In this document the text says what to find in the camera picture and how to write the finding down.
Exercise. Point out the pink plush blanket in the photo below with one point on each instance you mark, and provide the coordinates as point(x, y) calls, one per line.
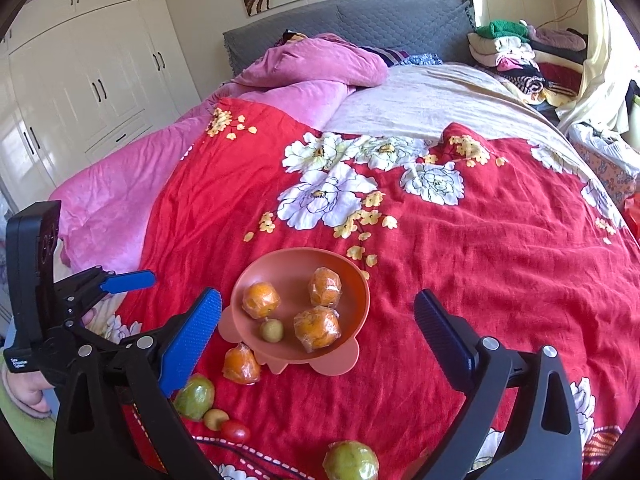
point(125, 185)

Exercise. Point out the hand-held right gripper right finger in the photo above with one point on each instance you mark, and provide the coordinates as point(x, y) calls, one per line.
point(445, 340)

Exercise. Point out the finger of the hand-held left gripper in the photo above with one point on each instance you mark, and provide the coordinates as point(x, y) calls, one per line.
point(130, 281)
point(75, 322)

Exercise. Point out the dark striped pillow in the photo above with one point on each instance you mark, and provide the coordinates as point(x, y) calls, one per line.
point(385, 55)

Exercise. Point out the dark cloth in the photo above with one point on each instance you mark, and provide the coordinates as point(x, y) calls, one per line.
point(292, 36)

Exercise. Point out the brown patterned fabric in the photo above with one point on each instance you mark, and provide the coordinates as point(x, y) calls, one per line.
point(610, 175)

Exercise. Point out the person's left hand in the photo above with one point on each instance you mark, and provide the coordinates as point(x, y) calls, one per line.
point(27, 390)

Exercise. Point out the pile of folded clothes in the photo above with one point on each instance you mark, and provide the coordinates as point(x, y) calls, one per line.
point(525, 60)

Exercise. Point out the person's left forearm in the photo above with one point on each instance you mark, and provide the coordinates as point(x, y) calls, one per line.
point(20, 440)

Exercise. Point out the cream curtain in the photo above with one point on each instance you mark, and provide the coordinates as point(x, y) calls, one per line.
point(600, 75)

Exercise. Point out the pink plastic bowl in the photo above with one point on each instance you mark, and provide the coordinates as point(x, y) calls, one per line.
point(290, 270)

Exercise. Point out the white wardrobe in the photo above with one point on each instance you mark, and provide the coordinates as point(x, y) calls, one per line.
point(100, 60)

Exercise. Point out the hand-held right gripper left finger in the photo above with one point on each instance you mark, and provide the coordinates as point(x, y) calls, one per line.
point(192, 340)

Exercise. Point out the red floral blanket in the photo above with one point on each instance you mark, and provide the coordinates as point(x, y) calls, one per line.
point(450, 260)

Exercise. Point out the plastic orange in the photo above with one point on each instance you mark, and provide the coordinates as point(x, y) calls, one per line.
point(317, 329)
point(241, 364)
point(261, 300)
point(325, 287)

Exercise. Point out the red tomato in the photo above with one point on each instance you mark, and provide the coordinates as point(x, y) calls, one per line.
point(235, 431)

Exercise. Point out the beige plush bedsheet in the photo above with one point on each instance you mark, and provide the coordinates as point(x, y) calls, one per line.
point(425, 95)

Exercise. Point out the blue floral cloth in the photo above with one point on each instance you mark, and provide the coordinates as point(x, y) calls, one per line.
point(422, 59)

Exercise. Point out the small round olive fruit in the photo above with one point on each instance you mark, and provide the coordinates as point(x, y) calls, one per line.
point(271, 331)
point(216, 418)

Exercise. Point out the grey quilted headboard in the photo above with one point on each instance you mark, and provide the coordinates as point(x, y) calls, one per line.
point(350, 20)

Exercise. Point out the large green citrus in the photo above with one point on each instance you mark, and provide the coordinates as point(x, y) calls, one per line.
point(197, 400)

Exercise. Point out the small green citrus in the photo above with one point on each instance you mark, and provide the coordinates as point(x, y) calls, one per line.
point(350, 461)

